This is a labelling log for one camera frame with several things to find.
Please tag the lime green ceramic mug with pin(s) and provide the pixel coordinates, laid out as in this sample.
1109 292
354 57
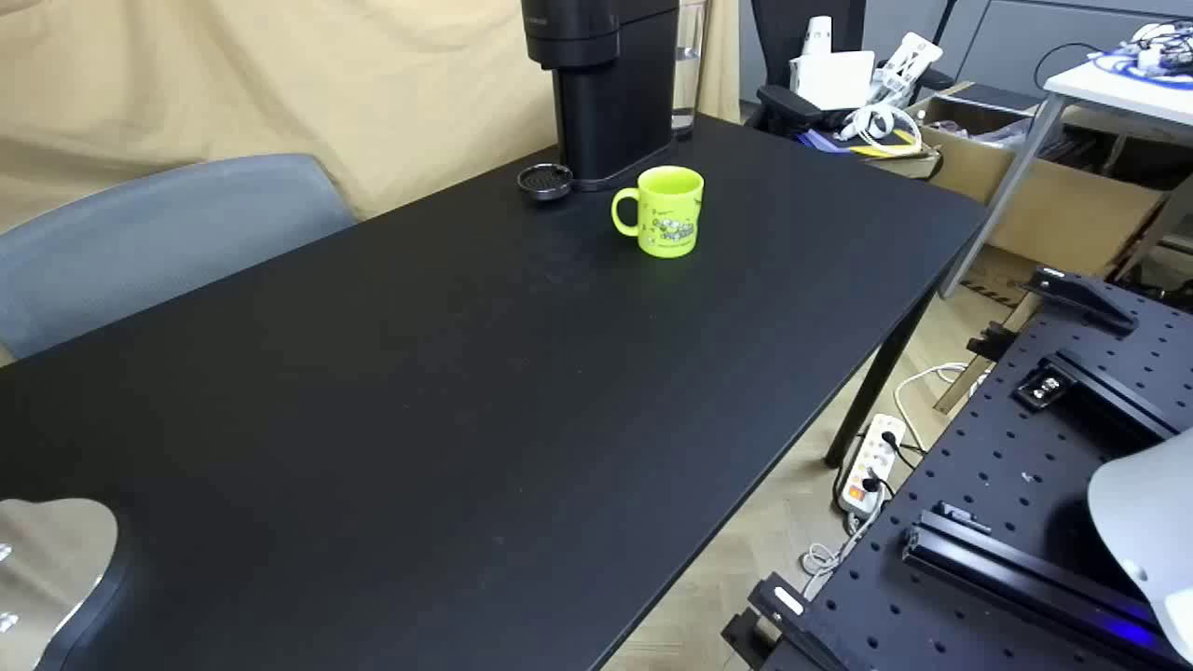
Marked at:
668 226

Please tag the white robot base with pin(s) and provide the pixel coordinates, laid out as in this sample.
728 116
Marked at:
1156 521

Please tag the black round drip tray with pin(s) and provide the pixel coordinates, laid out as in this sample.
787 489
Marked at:
545 185

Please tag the black coffee machine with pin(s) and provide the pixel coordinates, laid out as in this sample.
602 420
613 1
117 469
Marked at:
613 77

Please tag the black table leg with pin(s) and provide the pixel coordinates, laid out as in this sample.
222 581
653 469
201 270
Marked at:
880 375

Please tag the white power strip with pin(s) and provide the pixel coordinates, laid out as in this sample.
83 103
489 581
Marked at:
869 466

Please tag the white box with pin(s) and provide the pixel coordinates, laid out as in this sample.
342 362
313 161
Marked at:
832 78

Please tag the white plastic bottle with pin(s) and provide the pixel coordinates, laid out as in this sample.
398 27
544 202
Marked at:
820 34

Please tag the black perforated breadboard base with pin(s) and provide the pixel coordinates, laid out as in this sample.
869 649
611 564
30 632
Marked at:
992 495

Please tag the beige fabric backdrop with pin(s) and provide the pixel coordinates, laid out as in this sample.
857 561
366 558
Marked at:
248 77

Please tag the grey chair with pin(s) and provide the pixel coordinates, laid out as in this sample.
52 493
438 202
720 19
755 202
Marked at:
152 248

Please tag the brown cardboard box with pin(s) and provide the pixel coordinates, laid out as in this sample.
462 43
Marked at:
1068 207

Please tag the white side table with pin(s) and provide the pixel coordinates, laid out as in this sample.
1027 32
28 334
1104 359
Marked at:
1122 95

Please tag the small black mount plate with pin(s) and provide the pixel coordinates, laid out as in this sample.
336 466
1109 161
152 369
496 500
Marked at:
1041 385

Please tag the black clamp bracket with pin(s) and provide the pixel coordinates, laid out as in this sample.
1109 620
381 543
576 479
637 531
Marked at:
1084 298

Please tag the black aluminium rail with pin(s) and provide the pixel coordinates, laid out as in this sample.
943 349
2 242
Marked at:
1030 577

